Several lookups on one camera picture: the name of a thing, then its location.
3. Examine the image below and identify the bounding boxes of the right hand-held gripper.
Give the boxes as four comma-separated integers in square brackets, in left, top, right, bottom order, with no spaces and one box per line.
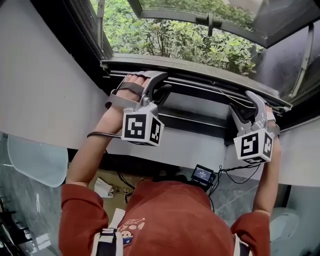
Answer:
[228,89,281,166]

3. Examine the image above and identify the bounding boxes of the white black backpack strap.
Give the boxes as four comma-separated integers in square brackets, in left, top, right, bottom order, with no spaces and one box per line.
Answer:
[231,232,254,256]
[90,207,126,256]

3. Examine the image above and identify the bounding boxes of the black window sash handle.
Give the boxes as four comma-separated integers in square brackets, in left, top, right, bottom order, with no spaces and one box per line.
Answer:
[195,12,223,38]

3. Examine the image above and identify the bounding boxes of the open glass window sash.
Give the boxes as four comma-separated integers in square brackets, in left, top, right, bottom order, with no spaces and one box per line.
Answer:
[126,0,320,50]

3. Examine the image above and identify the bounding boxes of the white round basin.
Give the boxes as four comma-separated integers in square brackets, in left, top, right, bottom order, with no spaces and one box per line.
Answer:
[269,206,301,243]

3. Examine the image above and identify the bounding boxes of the person's left hand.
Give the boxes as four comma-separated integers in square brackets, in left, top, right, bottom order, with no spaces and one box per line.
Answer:
[115,74,151,103]

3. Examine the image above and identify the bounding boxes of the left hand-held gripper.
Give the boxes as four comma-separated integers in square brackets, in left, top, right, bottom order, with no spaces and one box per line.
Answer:
[104,70,174,148]

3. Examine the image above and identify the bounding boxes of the black window frame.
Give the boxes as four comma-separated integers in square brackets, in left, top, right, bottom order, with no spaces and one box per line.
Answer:
[29,0,320,147]

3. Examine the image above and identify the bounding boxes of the black metal furniture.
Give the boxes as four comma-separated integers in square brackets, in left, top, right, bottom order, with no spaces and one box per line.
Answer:
[0,194,35,256]

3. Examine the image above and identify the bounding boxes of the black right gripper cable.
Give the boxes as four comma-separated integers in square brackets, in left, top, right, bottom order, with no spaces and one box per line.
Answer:
[209,162,262,213]

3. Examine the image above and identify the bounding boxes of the person's red shirt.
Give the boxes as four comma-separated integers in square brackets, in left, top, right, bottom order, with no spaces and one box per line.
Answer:
[58,178,272,256]

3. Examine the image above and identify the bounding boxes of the brown cardboard box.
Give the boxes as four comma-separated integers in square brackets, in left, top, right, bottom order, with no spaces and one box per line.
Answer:
[87,167,152,217]

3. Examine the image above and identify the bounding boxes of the small black monitor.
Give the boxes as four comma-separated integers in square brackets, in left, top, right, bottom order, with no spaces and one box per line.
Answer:
[190,164,216,188]

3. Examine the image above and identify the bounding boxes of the person's right forearm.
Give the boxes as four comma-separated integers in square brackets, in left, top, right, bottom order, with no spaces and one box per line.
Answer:
[251,133,283,218]

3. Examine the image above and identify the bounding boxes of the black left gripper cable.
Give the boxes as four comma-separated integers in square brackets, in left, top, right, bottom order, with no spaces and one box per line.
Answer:
[86,131,124,140]

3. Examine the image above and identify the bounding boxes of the green shrubs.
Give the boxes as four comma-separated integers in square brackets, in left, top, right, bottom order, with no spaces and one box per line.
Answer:
[89,0,265,77]

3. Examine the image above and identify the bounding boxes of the person's left forearm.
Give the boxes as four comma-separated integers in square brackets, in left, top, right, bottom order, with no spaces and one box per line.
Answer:
[65,101,126,188]

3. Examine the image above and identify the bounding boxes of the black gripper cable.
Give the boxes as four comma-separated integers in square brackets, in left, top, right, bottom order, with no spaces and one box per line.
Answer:
[209,162,262,213]
[86,131,124,140]

